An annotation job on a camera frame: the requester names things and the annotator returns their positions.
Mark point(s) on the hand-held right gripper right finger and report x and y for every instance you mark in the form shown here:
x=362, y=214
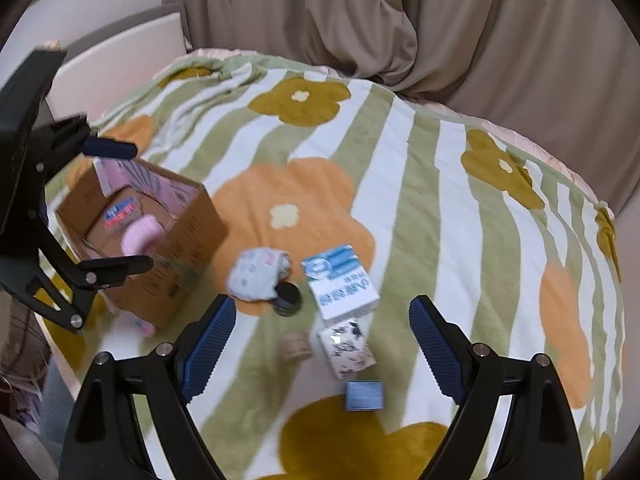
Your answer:
x=432, y=345

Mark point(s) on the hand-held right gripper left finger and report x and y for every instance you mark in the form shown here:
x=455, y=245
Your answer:
x=210, y=345

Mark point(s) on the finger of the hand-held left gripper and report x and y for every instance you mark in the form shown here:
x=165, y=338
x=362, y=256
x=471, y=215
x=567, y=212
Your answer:
x=115, y=267
x=112, y=150

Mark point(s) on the brown cardboard box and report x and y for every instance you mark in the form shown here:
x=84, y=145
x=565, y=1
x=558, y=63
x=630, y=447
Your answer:
x=190, y=245

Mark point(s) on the white printed cloth bundle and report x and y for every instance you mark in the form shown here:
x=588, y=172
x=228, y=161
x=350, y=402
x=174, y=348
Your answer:
x=255, y=272

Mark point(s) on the beige tape roll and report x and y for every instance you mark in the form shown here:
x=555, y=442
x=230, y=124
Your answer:
x=296, y=347

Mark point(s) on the white printed tissue pack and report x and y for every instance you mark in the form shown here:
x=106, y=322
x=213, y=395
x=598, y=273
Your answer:
x=346, y=347

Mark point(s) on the black jar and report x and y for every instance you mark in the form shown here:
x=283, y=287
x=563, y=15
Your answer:
x=286, y=302

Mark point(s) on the blue white carton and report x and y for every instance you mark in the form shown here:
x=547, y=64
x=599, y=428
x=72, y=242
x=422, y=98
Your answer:
x=340, y=285

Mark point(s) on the pink cloth roll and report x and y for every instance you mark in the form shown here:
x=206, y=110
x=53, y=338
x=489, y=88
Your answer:
x=141, y=235

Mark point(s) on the red blue plastic packet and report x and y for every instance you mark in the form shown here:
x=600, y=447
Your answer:
x=120, y=212

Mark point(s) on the small blue box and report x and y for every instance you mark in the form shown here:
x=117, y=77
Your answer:
x=365, y=395

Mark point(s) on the white padded headboard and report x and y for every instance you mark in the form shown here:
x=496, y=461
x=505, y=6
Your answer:
x=125, y=50

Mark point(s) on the green striped floral blanket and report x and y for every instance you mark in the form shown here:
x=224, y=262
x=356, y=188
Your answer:
x=425, y=210

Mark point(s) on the beige curtain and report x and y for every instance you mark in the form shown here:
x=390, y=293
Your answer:
x=350, y=10

